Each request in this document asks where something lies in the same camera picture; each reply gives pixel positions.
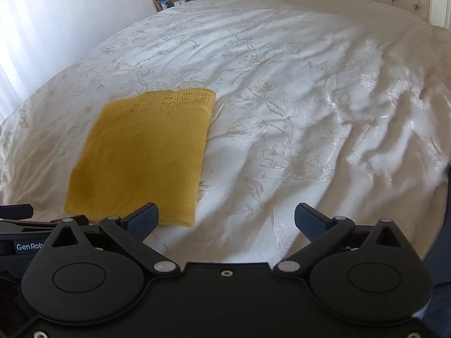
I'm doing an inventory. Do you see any yellow knit sweater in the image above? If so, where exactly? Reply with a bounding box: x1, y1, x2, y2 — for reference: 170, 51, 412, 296
64, 88, 216, 227

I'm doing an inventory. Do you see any white floral bedspread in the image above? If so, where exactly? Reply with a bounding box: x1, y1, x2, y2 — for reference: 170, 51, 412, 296
1, 0, 450, 264

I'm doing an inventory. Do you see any wooden photo frame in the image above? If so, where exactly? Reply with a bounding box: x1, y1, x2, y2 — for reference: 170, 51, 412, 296
153, 0, 174, 12

